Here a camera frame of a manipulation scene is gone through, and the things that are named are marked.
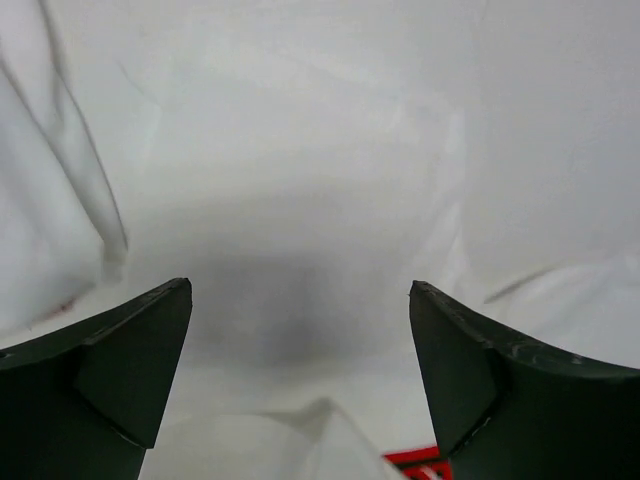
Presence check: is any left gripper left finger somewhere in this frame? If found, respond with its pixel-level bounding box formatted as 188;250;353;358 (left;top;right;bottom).
1;278;192;480

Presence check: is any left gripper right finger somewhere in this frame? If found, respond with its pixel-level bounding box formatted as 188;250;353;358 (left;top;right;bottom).
409;281;639;480

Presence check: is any white shirt red logo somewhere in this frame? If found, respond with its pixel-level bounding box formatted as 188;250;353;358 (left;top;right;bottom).
1;1;639;479

